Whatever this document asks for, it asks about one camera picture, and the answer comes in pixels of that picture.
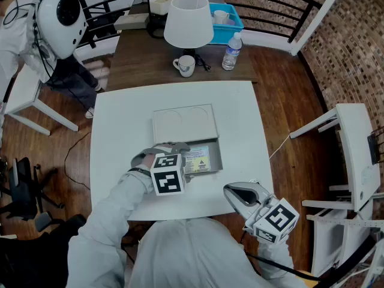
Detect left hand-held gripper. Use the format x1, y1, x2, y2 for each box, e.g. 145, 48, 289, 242
130, 142, 191, 197

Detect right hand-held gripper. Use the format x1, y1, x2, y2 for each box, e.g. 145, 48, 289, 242
223, 181, 301, 246

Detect person's right forearm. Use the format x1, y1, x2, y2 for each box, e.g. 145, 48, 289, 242
256, 239, 301, 288

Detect person's left forearm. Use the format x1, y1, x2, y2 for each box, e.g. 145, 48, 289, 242
67, 168, 154, 288

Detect person's left hand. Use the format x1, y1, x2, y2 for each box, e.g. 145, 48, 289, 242
141, 154, 156, 177

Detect grey open lidded box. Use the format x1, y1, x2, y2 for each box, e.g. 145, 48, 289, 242
152, 103, 224, 177

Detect white mug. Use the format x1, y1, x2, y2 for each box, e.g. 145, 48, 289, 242
172, 55, 197, 79

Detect person's grey clothed torso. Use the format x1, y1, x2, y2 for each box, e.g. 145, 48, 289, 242
128, 217, 301, 288

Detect dark wooden table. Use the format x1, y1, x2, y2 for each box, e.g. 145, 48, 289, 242
105, 0, 259, 92

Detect clear plastic water bottle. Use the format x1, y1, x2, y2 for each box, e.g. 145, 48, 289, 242
221, 32, 243, 71

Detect white side table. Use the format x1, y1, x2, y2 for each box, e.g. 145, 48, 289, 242
289, 103, 382, 213

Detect black box device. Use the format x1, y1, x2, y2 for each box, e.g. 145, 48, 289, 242
367, 127, 384, 166

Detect white shade table lamp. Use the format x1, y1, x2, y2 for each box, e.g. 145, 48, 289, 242
163, 0, 215, 61

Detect blue plastic bin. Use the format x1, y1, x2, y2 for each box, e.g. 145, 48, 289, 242
208, 2, 245, 46

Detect black monitor stand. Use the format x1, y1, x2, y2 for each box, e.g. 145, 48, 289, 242
145, 0, 169, 40

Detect white cup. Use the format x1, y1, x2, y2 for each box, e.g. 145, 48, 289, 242
213, 10, 230, 26

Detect grey flat box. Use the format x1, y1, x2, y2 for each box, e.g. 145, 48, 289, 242
113, 13, 150, 31

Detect black metal railing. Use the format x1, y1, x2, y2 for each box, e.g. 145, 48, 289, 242
74, 0, 322, 49

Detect white stool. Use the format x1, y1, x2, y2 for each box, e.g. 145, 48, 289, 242
5, 66, 80, 137

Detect black office chair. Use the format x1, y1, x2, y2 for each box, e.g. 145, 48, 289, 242
0, 157, 65, 231

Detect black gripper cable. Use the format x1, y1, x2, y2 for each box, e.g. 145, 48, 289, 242
239, 229, 332, 281

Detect black wrist strap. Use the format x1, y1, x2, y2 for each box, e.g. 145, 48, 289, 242
127, 167, 152, 178

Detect white shelf frame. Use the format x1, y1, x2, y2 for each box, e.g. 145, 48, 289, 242
301, 199, 384, 283

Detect white floor cable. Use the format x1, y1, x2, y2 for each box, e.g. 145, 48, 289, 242
268, 133, 292, 160

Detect black lamp cable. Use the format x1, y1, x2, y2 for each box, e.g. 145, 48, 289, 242
194, 53, 212, 72

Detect black floor cable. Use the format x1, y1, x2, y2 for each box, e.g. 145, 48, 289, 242
64, 131, 92, 191

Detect white post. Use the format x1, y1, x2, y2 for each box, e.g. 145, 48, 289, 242
289, 0, 348, 56

